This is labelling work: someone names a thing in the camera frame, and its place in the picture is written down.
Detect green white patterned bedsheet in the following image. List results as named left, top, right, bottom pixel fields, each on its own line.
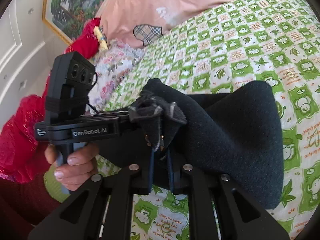
left=104, top=0, right=319, bottom=239

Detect floral ruffled pillow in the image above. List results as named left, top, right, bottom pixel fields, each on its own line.
left=88, top=40, right=145, bottom=112

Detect framed landscape painting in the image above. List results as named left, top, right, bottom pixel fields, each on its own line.
left=42, top=0, right=105, bottom=45

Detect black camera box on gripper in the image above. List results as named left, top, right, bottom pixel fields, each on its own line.
left=44, top=51, right=96, bottom=124

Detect red rose blanket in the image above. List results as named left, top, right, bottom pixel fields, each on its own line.
left=0, top=17, right=102, bottom=184

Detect pink quilt with plaid hearts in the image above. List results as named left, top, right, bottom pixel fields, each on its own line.
left=96, top=0, right=234, bottom=48

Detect person's left hand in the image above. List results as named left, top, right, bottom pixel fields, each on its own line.
left=44, top=142, right=99, bottom=191

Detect black pants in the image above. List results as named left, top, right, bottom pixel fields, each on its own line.
left=100, top=77, right=284, bottom=210

